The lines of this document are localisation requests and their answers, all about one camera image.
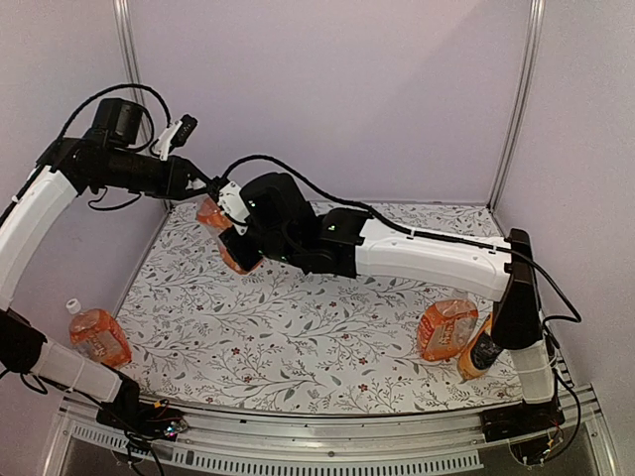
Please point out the aluminium frame post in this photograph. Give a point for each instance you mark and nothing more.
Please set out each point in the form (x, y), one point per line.
(523, 90)
(126, 40)

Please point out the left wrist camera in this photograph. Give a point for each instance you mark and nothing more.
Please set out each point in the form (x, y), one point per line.
(173, 137)

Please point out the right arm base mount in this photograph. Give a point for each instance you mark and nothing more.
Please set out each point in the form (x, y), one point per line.
(532, 431)

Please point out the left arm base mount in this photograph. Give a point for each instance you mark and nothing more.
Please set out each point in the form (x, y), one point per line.
(155, 420)

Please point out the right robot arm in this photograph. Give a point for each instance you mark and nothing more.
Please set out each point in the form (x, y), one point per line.
(271, 219)

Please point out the left aluminium frame post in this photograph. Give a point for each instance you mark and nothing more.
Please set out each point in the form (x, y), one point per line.
(126, 40)

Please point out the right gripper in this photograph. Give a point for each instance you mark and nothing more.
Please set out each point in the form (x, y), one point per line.
(245, 257)

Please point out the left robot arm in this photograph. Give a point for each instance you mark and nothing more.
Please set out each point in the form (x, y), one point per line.
(106, 156)

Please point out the floral patterned table mat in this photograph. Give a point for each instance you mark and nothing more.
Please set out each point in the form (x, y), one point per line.
(279, 340)

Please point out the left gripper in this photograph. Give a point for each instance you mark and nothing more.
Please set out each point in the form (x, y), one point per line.
(179, 170)

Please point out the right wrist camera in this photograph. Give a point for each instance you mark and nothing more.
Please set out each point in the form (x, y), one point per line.
(233, 206)

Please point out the dark label orange bottle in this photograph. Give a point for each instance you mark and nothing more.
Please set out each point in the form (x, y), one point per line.
(480, 353)

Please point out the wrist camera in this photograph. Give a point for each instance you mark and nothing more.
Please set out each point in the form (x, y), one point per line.
(233, 206)
(173, 137)

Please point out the aluminium front rail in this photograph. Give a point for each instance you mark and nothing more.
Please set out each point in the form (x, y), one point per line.
(236, 442)

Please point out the right aluminium frame post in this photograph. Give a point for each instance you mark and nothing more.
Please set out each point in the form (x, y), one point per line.
(523, 90)

